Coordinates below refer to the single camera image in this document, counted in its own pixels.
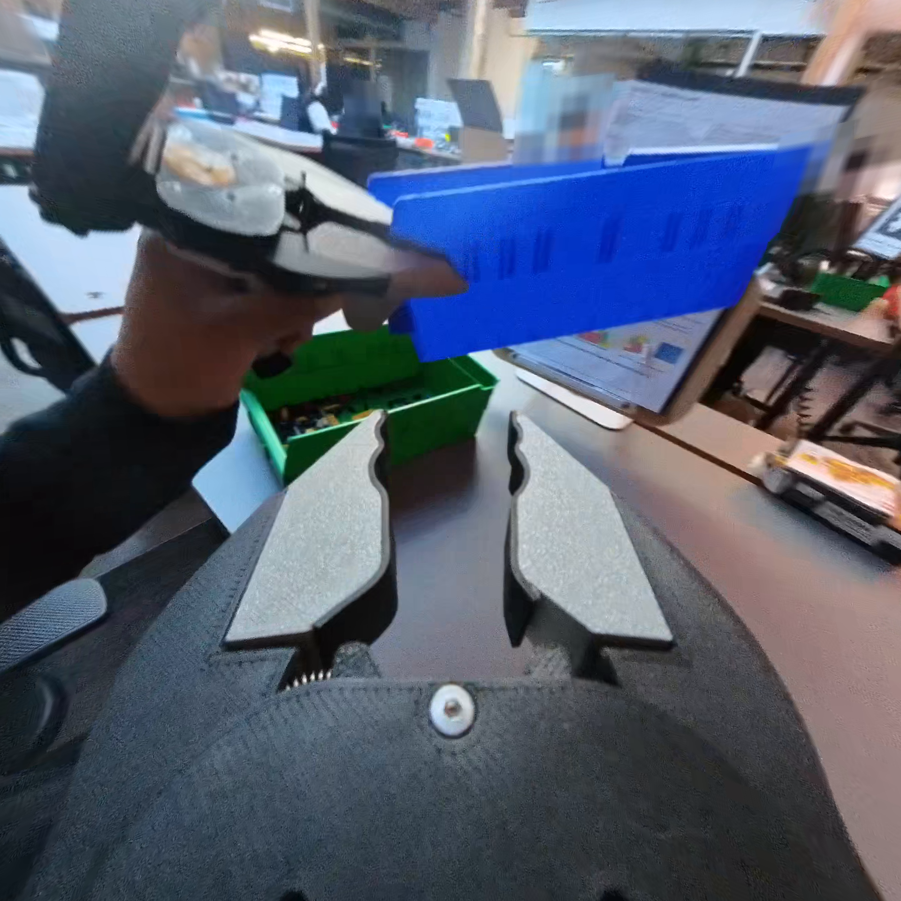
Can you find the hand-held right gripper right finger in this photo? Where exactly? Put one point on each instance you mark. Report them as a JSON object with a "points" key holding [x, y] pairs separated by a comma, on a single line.
{"points": [[584, 549]]}

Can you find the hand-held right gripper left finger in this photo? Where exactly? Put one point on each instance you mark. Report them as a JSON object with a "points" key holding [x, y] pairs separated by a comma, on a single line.
{"points": [[320, 542]]}

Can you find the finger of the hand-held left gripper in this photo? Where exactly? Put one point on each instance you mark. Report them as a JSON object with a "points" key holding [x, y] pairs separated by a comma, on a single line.
{"points": [[380, 313], [352, 253]]}

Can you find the blue plastic bin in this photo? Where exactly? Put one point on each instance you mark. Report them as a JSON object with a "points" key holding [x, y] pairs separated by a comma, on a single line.
{"points": [[598, 239]]}

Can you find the person's left forearm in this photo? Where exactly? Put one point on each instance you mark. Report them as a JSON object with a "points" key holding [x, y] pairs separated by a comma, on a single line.
{"points": [[98, 478]]}

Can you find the pile of lego pieces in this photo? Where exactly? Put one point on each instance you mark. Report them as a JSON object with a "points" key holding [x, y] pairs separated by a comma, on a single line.
{"points": [[331, 415]]}

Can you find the person's left hand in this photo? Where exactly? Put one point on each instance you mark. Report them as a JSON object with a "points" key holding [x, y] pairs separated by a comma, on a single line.
{"points": [[204, 331]]}

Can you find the green plastic bin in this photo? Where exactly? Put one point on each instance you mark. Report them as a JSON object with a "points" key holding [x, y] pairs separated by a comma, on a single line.
{"points": [[422, 429]]}

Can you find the tablet showing building instructions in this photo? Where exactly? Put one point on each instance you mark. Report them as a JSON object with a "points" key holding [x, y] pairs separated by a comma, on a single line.
{"points": [[633, 366]]}

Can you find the black chair armrest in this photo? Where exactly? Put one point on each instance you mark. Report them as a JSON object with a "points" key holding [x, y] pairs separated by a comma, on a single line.
{"points": [[49, 623]]}

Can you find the white paper booklet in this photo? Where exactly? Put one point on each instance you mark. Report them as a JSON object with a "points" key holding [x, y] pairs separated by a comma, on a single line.
{"points": [[711, 119]]}

